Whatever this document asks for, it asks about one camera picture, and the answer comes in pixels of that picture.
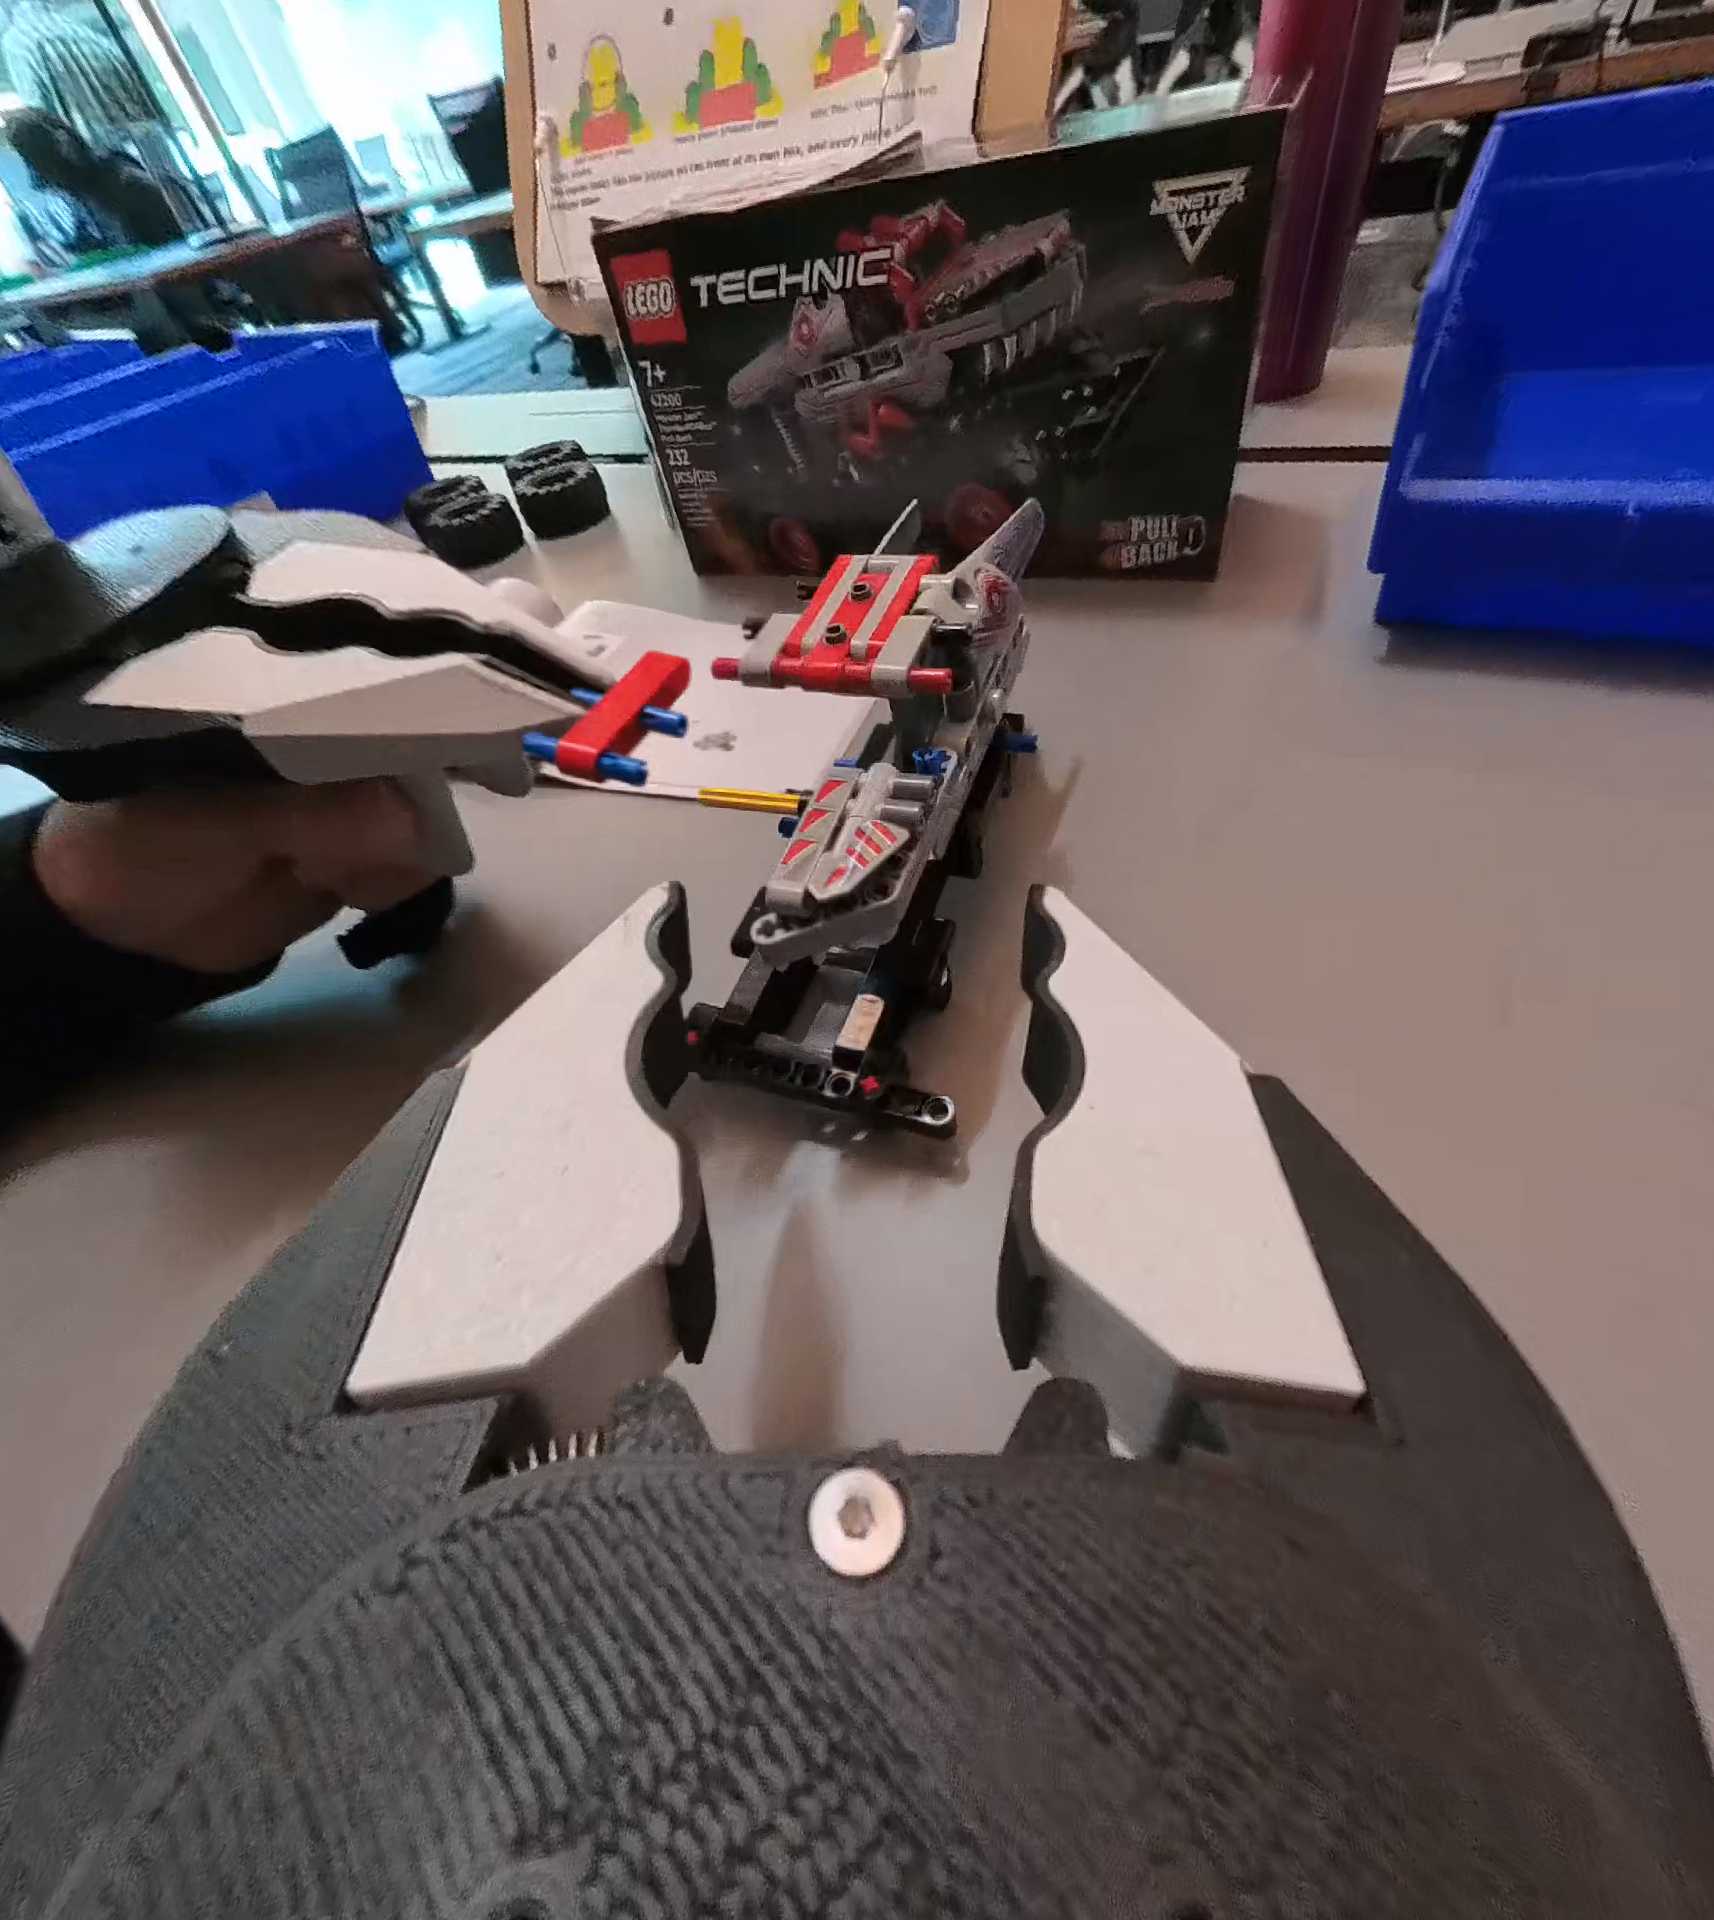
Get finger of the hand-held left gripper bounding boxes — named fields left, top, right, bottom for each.
left=83, top=627, right=597, bottom=876
left=239, top=540, right=605, bottom=687

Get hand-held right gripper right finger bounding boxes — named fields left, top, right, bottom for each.
left=997, top=886, right=1367, bottom=1445

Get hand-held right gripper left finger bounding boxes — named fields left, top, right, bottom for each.
left=346, top=883, right=717, bottom=1406

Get red toy beam blue pins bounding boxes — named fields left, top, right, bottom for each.
left=522, top=654, right=691, bottom=786

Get grey red toy brick vehicle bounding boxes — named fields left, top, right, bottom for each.
left=683, top=499, right=1046, bottom=1142

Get grey desk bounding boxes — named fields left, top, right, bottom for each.
left=0, top=336, right=1714, bottom=1920

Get person's left hand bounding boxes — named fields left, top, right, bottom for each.
left=31, top=780, right=453, bottom=979

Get black toy tire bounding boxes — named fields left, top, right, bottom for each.
left=503, top=439, right=613, bottom=543
left=404, top=473, right=526, bottom=570

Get blue storage bin white tag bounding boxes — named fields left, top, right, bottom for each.
left=0, top=318, right=434, bottom=540

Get white instruction booklet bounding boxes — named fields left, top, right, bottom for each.
left=488, top=576, right=896, bottom=804

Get black toy set box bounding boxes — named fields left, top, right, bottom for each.
left=590, top=105, right=1294, bottom=582

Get instruction poster on board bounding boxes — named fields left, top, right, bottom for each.
left=499, top=0, right=1070, bottom=327

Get maroon bottle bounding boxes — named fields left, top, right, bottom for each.
left=1254, top=0, right=1405, bottom=409

